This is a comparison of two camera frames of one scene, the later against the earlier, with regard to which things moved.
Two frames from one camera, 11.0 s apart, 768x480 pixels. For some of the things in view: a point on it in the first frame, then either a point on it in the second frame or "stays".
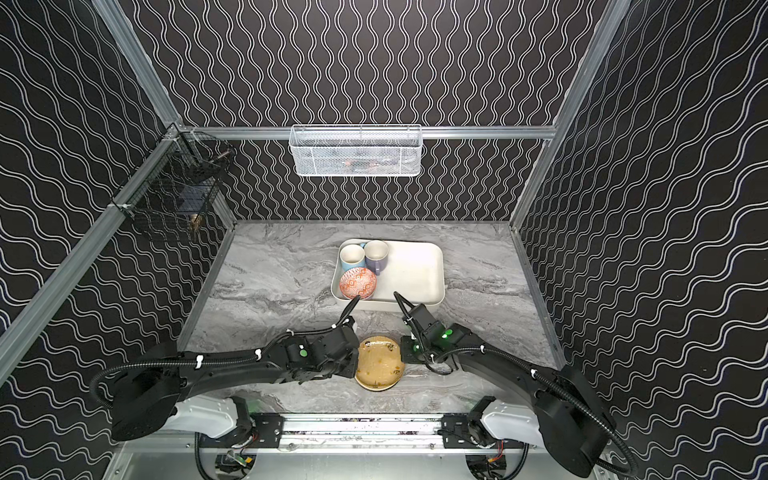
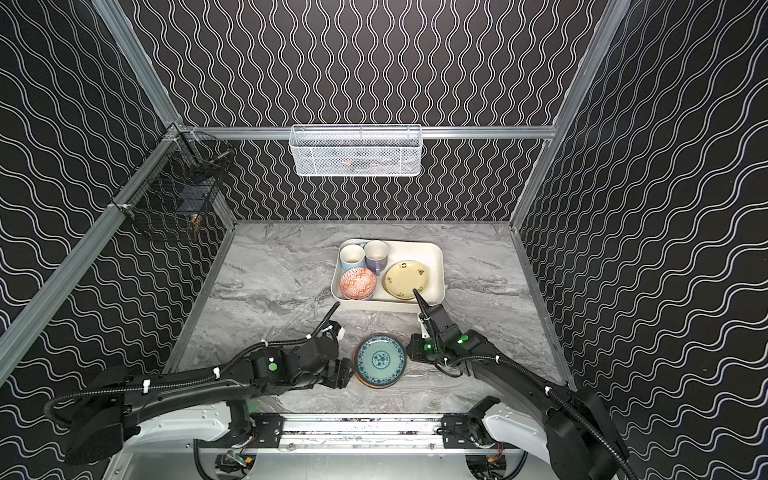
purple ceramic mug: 376,254 stays
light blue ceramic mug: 352,256 stays
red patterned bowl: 358,281 stays
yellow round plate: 379,364 -> 401,277
